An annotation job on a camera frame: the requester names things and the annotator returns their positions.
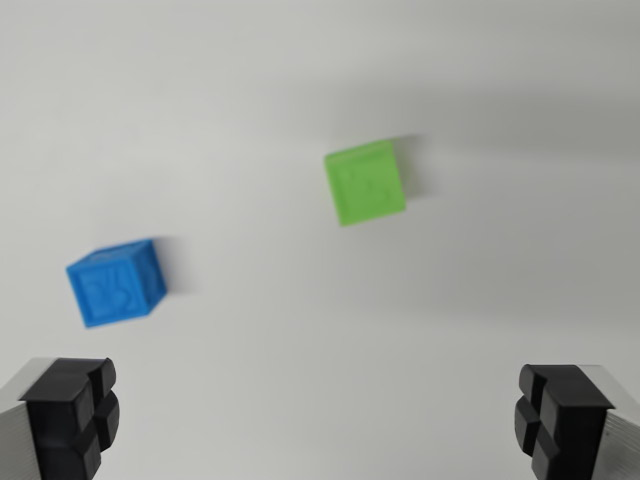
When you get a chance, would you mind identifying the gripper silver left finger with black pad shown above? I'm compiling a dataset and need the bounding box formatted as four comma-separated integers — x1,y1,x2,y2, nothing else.
0,356,122,480

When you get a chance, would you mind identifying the green rubber toy cube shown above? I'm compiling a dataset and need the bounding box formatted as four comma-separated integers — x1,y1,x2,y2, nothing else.
323,138,407,228

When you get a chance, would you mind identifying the blue rubber toy cube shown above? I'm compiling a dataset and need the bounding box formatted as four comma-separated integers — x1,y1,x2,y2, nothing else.
65,237,169,330

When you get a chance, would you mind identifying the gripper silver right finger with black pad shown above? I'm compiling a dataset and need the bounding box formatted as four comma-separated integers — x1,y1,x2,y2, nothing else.
513,363,640,480

